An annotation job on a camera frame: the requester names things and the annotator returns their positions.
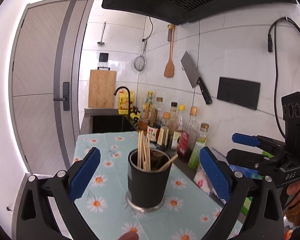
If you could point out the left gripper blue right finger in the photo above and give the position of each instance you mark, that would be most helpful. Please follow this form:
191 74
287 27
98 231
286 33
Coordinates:
213 169

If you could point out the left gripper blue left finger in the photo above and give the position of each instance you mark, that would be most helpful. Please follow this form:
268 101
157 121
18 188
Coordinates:
81 172

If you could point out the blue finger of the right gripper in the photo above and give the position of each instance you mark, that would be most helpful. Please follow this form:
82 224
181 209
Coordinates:
244 139
249 160

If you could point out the brown fuzzy sleeve forearm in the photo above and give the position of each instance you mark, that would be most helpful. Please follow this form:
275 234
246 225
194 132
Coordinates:
292 214

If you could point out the black kitchen sink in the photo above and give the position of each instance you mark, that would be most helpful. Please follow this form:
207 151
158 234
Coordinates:
111 124

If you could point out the kitchen cleaver knife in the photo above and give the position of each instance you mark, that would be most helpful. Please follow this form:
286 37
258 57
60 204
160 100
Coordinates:
194 76

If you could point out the person's right hand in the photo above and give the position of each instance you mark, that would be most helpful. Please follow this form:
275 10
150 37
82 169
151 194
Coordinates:
293 188

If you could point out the person's left hand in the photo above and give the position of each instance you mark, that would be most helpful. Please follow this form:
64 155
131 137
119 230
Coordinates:
131 235

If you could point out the clear red print bag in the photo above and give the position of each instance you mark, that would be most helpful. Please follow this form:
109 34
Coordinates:
202 181

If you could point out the green label oil bottle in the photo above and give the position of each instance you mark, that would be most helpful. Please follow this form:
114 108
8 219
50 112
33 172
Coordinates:
199 144

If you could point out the green sugar bag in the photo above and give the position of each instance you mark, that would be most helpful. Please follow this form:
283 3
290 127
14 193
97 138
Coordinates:
246 205

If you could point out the red label oil bottle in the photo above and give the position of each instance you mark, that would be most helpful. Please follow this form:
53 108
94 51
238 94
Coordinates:
188 136

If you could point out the black cylindrical utensil holder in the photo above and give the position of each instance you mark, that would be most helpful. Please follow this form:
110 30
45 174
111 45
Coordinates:
146 189

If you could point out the black cap sauce bottle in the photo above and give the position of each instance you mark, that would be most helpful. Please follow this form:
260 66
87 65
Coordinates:
173 117

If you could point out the yellow cap vinegar bottle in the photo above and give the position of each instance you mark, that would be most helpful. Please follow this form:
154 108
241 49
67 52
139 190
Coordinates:
178 127

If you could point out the yellow dish soap bottle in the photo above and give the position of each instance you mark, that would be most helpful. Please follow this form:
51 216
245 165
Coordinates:
124 100

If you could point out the black faucet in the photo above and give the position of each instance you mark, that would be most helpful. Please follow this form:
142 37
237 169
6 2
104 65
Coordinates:
117 92

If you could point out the dark soy sauce bottle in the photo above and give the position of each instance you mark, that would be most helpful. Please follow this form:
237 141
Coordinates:
153 127

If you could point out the wooden cutting board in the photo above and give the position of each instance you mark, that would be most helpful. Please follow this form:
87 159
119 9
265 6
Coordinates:
101 89

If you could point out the wooden spatula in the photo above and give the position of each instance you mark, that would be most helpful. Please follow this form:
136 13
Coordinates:
169 69

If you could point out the metal mesh strainer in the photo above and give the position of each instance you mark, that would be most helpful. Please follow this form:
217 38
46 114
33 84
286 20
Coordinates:
140 61

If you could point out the grey door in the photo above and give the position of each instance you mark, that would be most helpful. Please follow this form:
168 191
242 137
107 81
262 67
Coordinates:
46 52

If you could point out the metal ladle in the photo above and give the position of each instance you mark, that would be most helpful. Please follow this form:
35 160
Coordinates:
101 42

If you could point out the black wall outlet panel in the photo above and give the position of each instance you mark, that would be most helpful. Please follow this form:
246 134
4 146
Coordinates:
240 92

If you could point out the black door handle lock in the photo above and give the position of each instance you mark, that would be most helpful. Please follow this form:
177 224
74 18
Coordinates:
65 99

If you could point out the black wall switch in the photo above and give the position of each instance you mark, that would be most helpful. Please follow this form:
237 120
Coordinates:
103 57

